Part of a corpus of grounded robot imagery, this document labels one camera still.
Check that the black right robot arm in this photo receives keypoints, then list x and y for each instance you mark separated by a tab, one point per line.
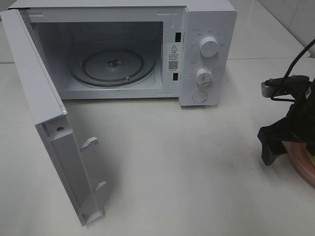
312	84

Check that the round white door-release button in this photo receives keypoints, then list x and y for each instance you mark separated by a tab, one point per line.
199	96

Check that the white microwave oven body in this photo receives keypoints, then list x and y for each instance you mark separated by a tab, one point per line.
65	24

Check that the pink round plate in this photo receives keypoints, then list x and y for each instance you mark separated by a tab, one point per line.
302	161

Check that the lower white timer knob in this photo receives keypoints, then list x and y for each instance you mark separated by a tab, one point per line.
204	77

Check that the white bread sandwich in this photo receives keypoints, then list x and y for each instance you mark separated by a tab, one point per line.
311	151

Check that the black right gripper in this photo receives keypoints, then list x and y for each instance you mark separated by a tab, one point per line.
298	125

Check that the white warning label sticker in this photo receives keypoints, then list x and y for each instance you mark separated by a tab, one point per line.
174	51

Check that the upper white power knob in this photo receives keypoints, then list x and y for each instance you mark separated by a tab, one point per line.
209	46

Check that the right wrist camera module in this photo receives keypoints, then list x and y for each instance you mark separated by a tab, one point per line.
294	86

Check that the white microwave door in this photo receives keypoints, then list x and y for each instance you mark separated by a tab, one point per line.
50	115

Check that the glass microwave turntable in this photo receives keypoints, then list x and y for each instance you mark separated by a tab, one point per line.
113	63

